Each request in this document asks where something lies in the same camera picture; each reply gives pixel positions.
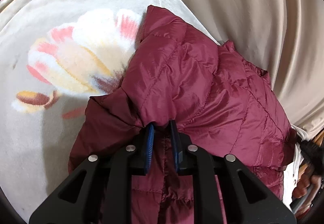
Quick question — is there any person's right hand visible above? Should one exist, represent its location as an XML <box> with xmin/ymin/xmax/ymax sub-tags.
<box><xmin>292</xmin><ymin>165</ymin><xmax>322</xmax><ymax>219</ymax></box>

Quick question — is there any beige curtain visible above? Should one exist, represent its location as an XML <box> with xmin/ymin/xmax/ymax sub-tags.
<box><xmin>182</xmin><ymin>0</ymin><xmax>323</xmax><ymax>136</ymax></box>

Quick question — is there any maroon quilted puffer jacket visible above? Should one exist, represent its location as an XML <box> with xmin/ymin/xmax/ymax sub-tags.
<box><xmin>67</xmin><ymin>4</ymin><xmax>297</xmax><ymax>224</ymax></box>

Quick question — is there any white floral fleece blanket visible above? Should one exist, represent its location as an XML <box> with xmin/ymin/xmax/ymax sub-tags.
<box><xmin>1</xmin><ymin>0</ymin><xmax>209</xmax><ymax>221</ymax></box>

